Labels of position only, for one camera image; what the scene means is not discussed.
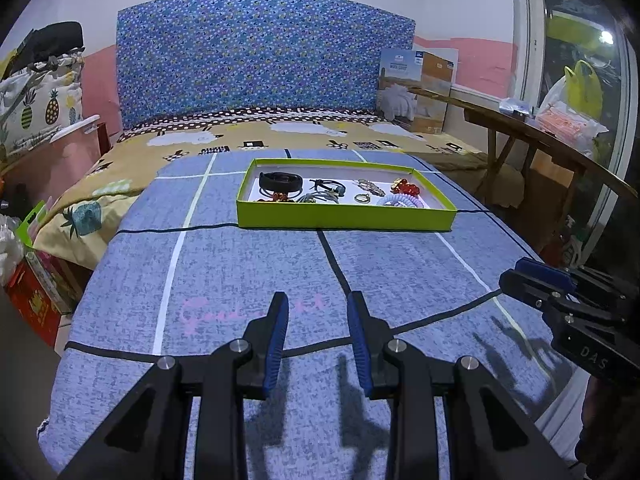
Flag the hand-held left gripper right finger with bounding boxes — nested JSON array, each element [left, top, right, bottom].
[[346, 290, 576, 480]]

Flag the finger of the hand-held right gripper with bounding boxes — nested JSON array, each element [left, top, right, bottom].
[[516, 257, 640, 306], [499, 268, 629, 322]]

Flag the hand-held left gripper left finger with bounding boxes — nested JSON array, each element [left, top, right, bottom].
[[57, 291, 290, 480]]

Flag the green jewelry tray box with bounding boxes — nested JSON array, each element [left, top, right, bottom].
[[236, 158, 458, 232]]

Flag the purple coil hair tie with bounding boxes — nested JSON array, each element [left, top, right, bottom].
[[376, 194, 425, 209]]

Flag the black band bracelet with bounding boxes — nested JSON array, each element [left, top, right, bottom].
[[258, 171, 305, 195]]

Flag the person's right forearm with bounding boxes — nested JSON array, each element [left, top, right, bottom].
[[574, 375, 640, 467]]

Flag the blue grid blanket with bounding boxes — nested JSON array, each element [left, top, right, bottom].
[[37, 149, 596, 480]]

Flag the wooden table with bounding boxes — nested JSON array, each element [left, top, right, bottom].
[[407, 85, 640, 262]]

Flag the pink packet bag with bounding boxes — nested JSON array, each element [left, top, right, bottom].
[[535, 102, 609, 152]]

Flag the yellow plastic bag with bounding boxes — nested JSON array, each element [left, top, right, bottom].
[[564, 60, 605, 112]]

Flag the printed cardboard package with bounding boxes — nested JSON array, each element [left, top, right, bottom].
[[379, 48, 459, 135]]

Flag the brown dotted cloth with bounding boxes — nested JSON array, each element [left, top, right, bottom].
[[117, 108, 389, 144]]

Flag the red cardboard box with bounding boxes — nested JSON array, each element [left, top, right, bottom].
[[5, 255, 77, 349]]

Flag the green paper bag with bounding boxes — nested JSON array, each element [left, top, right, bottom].
[[15, 201, 49, 252]]

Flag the white plastic bag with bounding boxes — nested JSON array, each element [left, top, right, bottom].
[[0, 212, 27, 287]]

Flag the blue floral headboard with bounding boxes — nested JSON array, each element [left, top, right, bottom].
[[116, 0, 417, 133]]

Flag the pineapple print bag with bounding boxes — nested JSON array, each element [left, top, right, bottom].
[[0, 52, 86, 162]]

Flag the black bag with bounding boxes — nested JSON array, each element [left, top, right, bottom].
[[10, 21, 86, 69]]

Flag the white window frame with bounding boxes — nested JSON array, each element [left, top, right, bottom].
[[509, 0, 552, 112]]

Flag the dark red wooden post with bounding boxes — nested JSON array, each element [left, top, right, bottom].
[[95, 122, 112, 159]]

